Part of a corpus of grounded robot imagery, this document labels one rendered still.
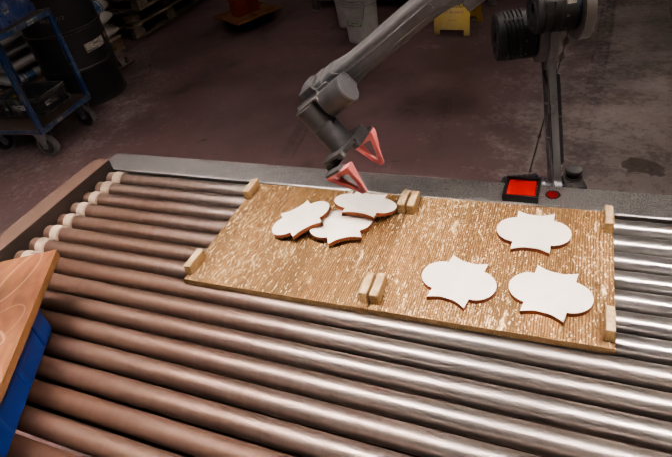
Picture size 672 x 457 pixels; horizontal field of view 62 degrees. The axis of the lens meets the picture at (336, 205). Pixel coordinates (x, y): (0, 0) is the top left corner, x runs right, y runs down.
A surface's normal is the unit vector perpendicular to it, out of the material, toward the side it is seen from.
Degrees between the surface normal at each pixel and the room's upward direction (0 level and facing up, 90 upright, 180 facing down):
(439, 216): 0
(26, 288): 0
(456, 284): 0
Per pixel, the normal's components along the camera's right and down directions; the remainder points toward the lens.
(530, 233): -0.16, -0.80
